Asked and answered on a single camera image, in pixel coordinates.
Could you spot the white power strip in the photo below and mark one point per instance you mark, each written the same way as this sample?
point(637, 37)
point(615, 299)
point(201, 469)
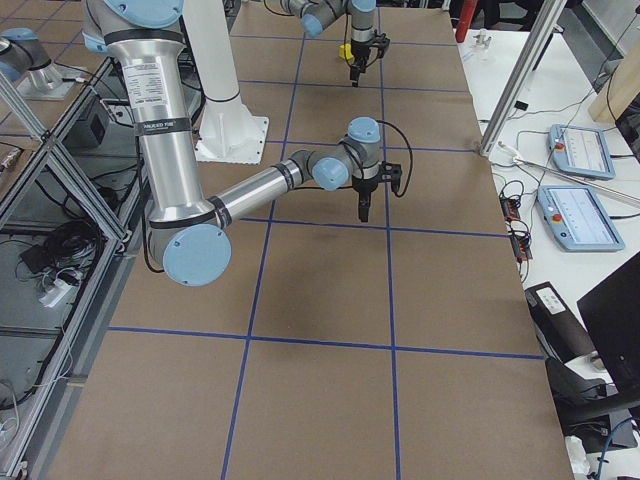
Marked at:
point(55, 293)

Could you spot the far teach pendant tablet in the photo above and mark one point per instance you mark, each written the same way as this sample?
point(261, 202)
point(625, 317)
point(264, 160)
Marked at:
point(581, 151)

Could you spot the aluminium frame post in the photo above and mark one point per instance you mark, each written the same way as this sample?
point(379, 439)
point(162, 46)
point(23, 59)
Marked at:
point(540, 33)

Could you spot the yellow cube block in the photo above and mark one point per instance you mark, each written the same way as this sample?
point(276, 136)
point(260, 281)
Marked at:
point(345, 52)

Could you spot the near teach pendant tablet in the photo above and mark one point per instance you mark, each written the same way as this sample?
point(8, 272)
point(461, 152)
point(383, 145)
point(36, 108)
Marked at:
point(577, 220)

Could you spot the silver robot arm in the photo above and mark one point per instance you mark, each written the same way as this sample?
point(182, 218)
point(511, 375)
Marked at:
point(181, 82)
point(317, 16)

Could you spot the teach pendant tablet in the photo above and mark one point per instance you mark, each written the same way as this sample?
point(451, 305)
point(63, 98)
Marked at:
point(581, 151)
point(577, 220)

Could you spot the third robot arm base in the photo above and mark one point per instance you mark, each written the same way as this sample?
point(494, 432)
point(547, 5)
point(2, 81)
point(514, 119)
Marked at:
point(24, 59)

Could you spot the red fire extinguisher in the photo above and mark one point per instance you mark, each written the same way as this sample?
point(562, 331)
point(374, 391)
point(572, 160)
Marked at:
point(467, 12)

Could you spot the orange circuit board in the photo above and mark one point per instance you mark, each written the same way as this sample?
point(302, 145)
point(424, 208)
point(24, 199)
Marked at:
point(518, 231)

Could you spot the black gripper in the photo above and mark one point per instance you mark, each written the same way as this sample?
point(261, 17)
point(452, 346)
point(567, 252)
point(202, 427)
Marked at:
point(358, 53)
point(365, 187)

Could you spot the black monitor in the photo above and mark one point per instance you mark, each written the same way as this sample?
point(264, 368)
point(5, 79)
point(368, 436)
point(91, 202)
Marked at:
point(610, 312)

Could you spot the white pedestal column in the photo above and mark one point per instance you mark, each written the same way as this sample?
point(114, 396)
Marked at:
point(227, 132)

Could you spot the black box device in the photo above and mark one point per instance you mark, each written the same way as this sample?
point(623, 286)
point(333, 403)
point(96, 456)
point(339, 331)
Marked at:
point(560, 328)

